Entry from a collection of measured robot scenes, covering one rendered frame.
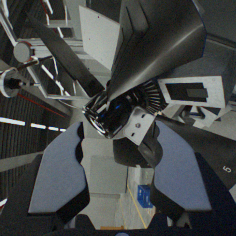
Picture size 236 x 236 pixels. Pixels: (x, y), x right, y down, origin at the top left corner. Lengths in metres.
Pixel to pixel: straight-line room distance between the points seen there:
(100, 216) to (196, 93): 14.18
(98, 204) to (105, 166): 6.92
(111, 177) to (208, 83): 7.37
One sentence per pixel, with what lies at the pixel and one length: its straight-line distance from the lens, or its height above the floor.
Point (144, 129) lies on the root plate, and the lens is 0.36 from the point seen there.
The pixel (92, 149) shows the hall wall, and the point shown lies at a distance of 12.47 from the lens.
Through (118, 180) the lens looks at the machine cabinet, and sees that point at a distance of 7.60.
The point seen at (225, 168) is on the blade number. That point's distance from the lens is 0.34.
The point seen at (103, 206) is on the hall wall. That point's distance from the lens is 13.87.
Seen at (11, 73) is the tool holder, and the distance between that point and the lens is 0.42.
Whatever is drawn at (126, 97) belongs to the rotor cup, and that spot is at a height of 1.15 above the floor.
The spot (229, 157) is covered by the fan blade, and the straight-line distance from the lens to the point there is 0.33.
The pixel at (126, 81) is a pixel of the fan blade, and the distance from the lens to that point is 0.17.
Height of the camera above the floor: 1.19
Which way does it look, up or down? 4 degrees down
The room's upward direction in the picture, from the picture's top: 85 degrees counter-clockwise
